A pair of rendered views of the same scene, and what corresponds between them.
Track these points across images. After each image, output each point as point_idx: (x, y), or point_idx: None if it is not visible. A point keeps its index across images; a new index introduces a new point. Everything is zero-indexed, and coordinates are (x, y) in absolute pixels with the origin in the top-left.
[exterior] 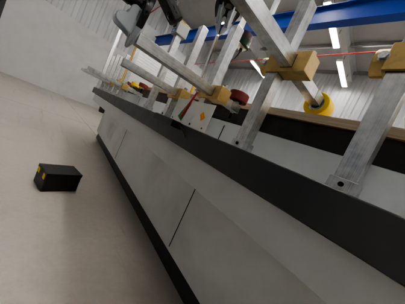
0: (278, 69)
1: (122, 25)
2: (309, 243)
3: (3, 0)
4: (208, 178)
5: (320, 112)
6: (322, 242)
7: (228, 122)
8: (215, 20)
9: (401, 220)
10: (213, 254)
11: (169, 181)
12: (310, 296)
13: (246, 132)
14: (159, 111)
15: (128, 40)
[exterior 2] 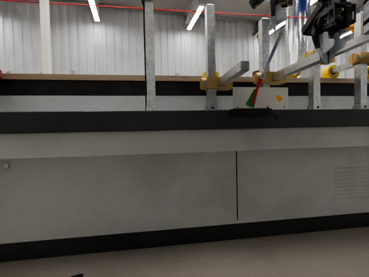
0: None
1: (339, 49)
2: (359, 132)
3: None
4: (302, 136)
5: (298, 76)
6: (362, 129)
7: None
8: (274, 18)
9: None
10: (279, 187)
11: (196, 176)
12: (328, 160)
13: (318, 99)
14: (94, 109)
15: (330, 59)
